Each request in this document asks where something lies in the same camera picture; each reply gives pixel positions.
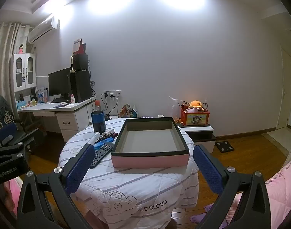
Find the cream curtain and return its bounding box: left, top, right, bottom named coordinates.
left=0, top=23, right=32, bottom=98

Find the clear tube with blue cap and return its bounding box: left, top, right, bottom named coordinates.
left=87, top=132, right=101, bottom=146

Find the colourful snack bag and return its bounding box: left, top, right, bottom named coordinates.
left=119, top=103, right=132, bottom=118

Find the chair with leopard cushion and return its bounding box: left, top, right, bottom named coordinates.
left=0, top=95, right=20, bottom=134

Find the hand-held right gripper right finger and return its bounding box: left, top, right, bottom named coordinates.
left=193, top=144, right=271, bottom=229

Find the white air conditioner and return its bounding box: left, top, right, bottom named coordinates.
left=28, top=17, right=60, bottom=44

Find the clear plastic bag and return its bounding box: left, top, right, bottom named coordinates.
left=169, top=96, right=184, bottom=121

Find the black bathroom scale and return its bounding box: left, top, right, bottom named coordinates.
left=215, top=141, right=235, bottom=152

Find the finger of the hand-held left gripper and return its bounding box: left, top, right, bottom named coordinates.
left=0, top=123, right=20, bottom=146
left=0, top=128, right=41, bottom=151

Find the white desk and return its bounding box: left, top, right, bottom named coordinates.
left=18, top=97, right=97, bottom=144

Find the black computer monitor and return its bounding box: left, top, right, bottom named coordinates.
left=48, top=67, right=72, bottom=98

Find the white glass-door cabinet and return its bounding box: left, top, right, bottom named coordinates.
left=10, top=53, right=37, bottom=93

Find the white door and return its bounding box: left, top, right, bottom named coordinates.
left=276, top=48, right=291, bottom=130

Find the blue and white carton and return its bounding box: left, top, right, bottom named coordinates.
left=37, top=86, right=48, bottom=103

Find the white striped quilt table cover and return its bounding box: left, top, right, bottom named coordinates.
left=58, top=117, right=199, bottom=220

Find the black computer tower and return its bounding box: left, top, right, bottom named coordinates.
left=69, top=70, right=92, bottom=102

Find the orange plush toy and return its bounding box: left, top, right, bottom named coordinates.
left=186, top=100, right=203, bottom=112

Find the white wall outlet strip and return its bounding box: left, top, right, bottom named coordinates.
left=103, top=90, right=122, bottom=98

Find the blue and black tumbler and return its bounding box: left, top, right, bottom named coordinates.
left=91, top=110, right=107, bottom=134

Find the black remote control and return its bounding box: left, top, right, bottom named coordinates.
left=89, top=142, right=114, bottom=169

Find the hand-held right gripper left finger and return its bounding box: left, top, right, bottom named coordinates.
left=16, top=144, right=96, bottom=229

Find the black speaker box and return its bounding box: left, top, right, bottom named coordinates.
left=72, top=54, right=88, bottom=71

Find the pink floral quilt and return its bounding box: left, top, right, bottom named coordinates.
left=222, top=148, right=291, bottom=229

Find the blue highlighter pen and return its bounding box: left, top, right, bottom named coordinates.
left=93, top=136, right=114, bottom=148

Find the black power cable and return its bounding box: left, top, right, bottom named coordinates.
left=101, top=93, right=119, bottom=117

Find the white and black low cabinet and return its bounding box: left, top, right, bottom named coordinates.
left=176, top=122, right=217, bottom=153

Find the red paper bag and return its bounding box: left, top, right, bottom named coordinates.
left=72, top=38, right=87, bottom=55

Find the pink box with black rim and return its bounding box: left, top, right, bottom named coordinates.
left=111, top=117, right=190, bottom=168

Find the red cartoon toy box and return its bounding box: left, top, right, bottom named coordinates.
left=180, top=106, right=210, bottom=126

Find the purple cloth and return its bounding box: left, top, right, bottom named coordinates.
left=191, top=203, right=232, bottom=229

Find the pink cloth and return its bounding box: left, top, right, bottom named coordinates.
left=0, top=179, right=20, bottom=220

